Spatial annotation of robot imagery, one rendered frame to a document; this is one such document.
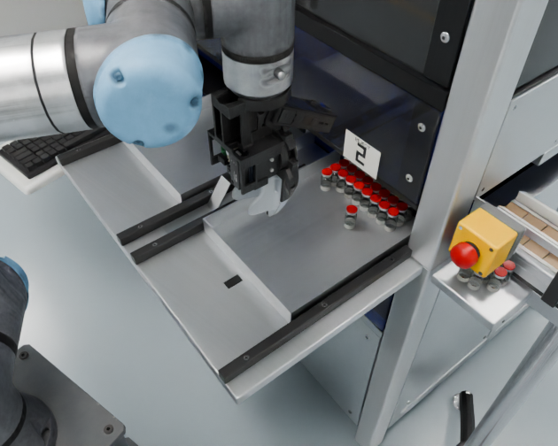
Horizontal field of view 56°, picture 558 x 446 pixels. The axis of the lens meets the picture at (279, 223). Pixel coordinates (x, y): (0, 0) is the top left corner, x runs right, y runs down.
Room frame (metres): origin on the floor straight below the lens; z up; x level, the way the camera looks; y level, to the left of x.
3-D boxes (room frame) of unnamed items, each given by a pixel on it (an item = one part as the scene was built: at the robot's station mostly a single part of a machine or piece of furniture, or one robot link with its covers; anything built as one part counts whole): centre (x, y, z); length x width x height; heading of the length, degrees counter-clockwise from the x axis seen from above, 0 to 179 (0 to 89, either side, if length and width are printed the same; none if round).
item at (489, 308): (0.55, -0.36, 0.87); 0.14 x 0.13 x 0.02; 128
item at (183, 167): (0.93, 0.13, 0.90); 0.34 x 0.26 x 0.04; 128
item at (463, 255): (0.51, -0.28, 0.99); 0.04 x 0.04 x 0.04; 38
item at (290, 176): (0.50, 0.00, 1.17); 0.05 x 0.02 x 0.09; 37
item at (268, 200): (0.49, 0.02, 1.13); 0.06 x 0.03 x 0.09; 127
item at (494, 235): (0.54, -0.32, 1.00); 0.08 x 0.07 x 0.07; 128
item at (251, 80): (0.50, 0.02, 1.31); 0.08 x 0.08 x 0.05
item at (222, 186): (0.70, 0.16, 0.91); 0.14 x 0.03 x 0.06; 128
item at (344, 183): (0.73, -0.16, 0.90); 0.18 x 0.02 x 0.05; 38
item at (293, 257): (0.66, -0.07, 0.90); 0.34 x 0.26 x 0.04; 128
